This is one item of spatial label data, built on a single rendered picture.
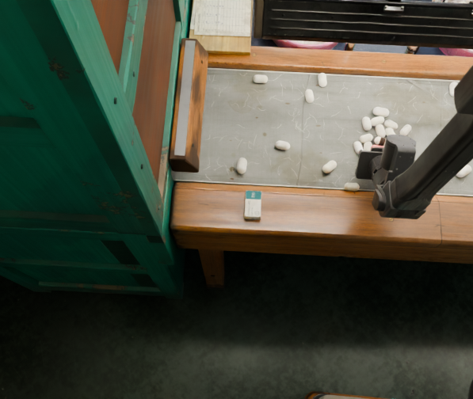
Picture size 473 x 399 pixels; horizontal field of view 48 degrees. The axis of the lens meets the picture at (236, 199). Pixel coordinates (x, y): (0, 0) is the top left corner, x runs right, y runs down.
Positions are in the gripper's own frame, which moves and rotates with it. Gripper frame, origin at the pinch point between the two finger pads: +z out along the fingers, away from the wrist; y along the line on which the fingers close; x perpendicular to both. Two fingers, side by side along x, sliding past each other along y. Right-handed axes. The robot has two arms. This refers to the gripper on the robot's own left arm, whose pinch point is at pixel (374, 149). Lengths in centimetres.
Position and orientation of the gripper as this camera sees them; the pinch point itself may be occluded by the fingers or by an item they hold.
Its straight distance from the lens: 126.8
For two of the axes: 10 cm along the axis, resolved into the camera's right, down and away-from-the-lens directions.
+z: 0.4, -5.0, 8.7
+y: -10.0, -0.7, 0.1
